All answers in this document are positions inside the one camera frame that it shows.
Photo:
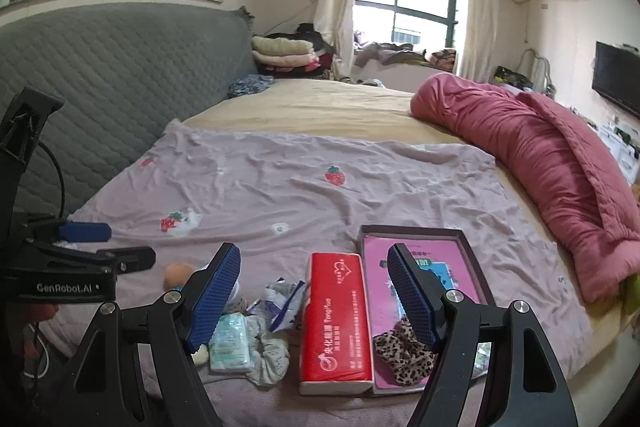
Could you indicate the red tissue box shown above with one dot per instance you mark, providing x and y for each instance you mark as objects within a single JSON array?
[{"x": 335, "y": 332}]

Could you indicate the lilac strawberry print blanket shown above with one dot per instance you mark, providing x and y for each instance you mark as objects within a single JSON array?
[{"x": 300, "y": 187}]

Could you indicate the white chair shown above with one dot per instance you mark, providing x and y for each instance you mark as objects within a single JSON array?
[{"x": 542, "y": 67}]

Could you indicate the white blue patterned tissue pack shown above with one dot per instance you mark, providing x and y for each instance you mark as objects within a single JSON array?
[{"x": 230, "y": 342}]

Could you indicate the white storage boxes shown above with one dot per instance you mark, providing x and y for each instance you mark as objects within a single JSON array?
[{"x": 620, "y": 147}]

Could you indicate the white purple plastic packet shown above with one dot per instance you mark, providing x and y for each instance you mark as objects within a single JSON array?
[{"x": 280, "y": 307}]

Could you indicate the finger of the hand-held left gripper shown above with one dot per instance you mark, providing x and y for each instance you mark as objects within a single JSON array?
[
  {"x": 85, "y": 232},
  {"x": 125, "y": 259}
]

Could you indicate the yellow green cloth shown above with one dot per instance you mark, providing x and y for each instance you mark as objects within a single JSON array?
[{"x": 632, "y": 292}]

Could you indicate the cream plush toy purple bow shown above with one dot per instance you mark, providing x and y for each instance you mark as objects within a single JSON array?
[{"x": 201, "y": 357}]

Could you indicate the shallow box with pink inside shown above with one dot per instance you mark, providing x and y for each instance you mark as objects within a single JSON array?
[{"x": 380, "y": 267}]

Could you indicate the white jar with lid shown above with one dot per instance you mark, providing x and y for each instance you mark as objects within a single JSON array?
[{"x": 235, "y": 297}]

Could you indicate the clothes on window sill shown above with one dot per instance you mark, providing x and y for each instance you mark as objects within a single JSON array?
[{"x": 395, "y": 54}]

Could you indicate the beige bed sheet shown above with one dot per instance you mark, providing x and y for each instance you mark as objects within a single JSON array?
[{"x": 325, "y": 102}]

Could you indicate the pink quilt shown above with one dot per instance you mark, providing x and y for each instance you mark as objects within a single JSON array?
[{"x": 525, "y": 147}]

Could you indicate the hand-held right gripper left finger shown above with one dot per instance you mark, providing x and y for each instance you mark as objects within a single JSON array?
[{"x": 215, "y": 302}]

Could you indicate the orange makeup sponge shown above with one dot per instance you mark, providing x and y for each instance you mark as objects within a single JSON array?
[{"x": 179, "y": 277}]

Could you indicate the person's left hand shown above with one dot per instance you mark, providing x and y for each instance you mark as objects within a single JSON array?
[{"x": 35, "y": 322}]

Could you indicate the dark blue patterned cloth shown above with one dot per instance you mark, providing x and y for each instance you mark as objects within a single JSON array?
[{"x": 250, "y": 86}]

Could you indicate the grey quilted headboard cover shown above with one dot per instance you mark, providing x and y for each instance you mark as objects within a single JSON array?
[{"x": 125, "y": 82}]

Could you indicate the black bag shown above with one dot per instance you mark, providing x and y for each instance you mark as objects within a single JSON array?
[{"x": 515, "y": 78}]

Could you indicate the leopard print scrunchie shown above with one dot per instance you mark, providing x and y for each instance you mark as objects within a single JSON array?
[{"x": 400, "y": 357}]

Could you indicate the green tissue pack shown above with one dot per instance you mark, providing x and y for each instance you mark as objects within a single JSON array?
[{"x": 481, "y": 359}]

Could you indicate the black television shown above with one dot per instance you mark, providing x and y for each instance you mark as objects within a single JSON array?
[{"x": 617, "y": 77}]

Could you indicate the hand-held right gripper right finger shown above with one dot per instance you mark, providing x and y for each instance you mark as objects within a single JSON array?
[{"x": 412, "y": 297}]

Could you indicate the pile of dark clothes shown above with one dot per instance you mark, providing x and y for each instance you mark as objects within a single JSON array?
[{"x": 312, "y": 34}]

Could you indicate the stack of folded clothes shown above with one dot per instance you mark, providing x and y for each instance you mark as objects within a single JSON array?
[{"x": 280, "y": 54}]

